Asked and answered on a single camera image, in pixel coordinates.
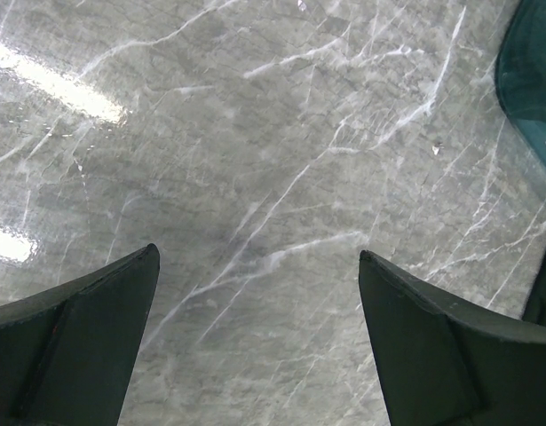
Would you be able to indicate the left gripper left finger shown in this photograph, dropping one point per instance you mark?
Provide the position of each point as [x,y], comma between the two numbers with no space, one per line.
[67,353]

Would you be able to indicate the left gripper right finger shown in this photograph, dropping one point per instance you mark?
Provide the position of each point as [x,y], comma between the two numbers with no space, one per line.
[442,360]

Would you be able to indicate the black t shirt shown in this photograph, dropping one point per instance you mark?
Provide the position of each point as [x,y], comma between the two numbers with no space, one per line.
[535,308]

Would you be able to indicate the teal plastic basket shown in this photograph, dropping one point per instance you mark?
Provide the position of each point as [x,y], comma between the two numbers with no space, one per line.
[520,74]

